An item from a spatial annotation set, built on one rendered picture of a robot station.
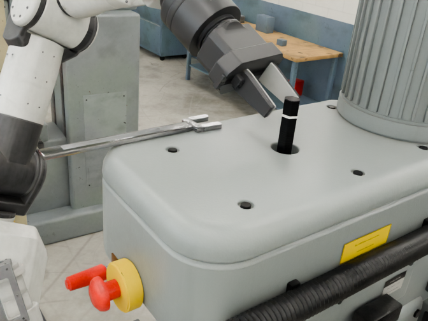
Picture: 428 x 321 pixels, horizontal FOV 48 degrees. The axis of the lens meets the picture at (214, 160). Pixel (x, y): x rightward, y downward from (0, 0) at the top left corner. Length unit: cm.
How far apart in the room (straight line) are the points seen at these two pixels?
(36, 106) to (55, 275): 256
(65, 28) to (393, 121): 55
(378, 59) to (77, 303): 270
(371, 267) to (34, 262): 56
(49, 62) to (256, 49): 40
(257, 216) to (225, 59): 21
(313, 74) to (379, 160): 572
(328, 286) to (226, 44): 31
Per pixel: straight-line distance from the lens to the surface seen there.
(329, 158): 63
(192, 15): 65
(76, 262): 347
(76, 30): 90
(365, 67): 73
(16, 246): 88
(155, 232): 50
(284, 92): 65
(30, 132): 89
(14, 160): 89
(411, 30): 70
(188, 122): 67
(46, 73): 90
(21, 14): 88
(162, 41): 800
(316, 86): 634
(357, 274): 59
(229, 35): 63
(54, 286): 331
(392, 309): 75
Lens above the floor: 215
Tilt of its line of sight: 26 degrees down
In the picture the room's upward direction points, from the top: 5 degrees clockwise
